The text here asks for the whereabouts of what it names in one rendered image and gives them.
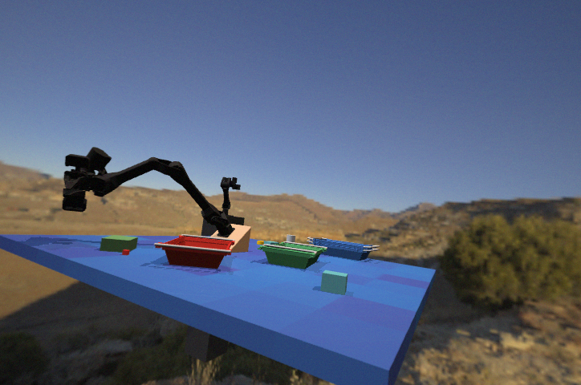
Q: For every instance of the green plastic tray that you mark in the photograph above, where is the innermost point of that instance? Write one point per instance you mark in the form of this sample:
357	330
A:
292	258

